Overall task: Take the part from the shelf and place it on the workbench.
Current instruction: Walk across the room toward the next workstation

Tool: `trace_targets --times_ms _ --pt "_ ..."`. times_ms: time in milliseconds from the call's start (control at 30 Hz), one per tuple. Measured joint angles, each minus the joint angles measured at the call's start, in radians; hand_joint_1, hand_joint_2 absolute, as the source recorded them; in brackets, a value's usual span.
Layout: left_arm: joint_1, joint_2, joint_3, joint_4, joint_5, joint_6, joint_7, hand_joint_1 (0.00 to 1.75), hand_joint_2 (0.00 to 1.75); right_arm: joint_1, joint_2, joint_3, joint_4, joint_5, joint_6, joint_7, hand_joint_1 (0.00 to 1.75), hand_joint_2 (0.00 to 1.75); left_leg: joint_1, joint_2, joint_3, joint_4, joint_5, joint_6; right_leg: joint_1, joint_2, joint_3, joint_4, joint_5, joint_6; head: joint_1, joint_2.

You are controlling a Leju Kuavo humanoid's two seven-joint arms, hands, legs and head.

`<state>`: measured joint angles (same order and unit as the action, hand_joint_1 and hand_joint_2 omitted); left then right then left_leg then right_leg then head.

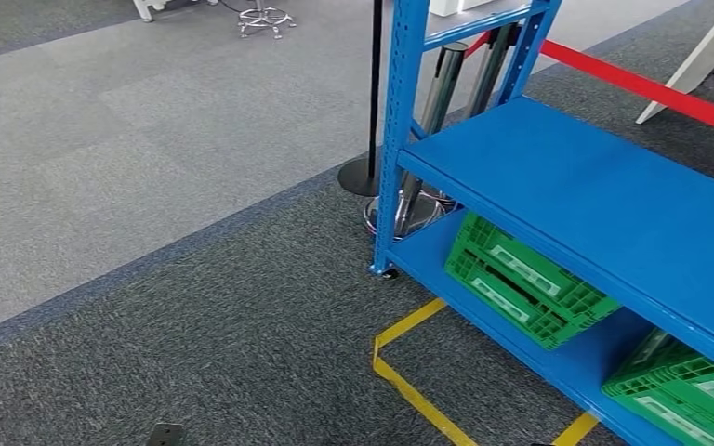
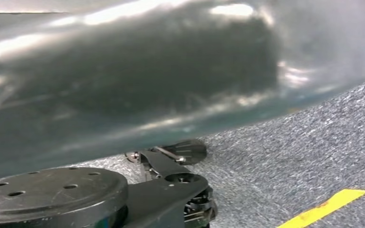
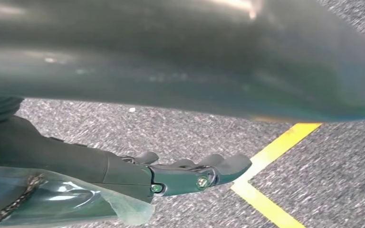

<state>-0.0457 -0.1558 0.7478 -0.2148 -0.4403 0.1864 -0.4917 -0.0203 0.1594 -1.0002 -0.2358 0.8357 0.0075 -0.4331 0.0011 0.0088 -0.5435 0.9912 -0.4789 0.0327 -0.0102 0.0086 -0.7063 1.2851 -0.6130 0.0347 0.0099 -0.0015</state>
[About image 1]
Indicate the black stanchion post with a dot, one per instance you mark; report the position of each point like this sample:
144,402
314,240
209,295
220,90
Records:
374,92

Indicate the large blue metal shelf rack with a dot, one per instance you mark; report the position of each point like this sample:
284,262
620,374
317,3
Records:
579,184

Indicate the chrome stool base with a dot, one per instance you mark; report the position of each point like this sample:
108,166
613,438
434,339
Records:
264,18

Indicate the chrome stanchion post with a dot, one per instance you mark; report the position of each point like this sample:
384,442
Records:
446,86
489,74

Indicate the white lit display block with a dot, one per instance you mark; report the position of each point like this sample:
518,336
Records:
455,7

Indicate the red barrier belt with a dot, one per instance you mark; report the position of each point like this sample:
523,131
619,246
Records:
640,86

